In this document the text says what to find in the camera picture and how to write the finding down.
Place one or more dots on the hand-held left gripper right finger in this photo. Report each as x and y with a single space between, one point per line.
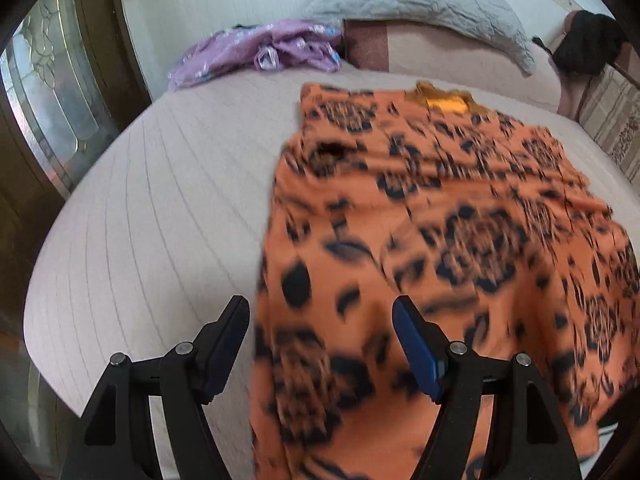
417 347

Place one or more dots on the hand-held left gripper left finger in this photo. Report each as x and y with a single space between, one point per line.
226 347

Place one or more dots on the orange black floral garment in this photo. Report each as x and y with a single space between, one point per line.
450 210

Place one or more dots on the pink quilted bed cover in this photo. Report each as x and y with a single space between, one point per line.
175 200

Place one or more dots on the pink bolster pillow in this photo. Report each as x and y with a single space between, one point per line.
450 60

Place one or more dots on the purple floral garment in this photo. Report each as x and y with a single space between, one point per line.
240 50

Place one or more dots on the beige patterned headboard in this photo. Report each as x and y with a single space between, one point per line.
612 110

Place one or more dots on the wooden door with leaded glass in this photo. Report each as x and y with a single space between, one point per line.
55 85

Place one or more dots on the black cloth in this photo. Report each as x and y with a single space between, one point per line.
587 42

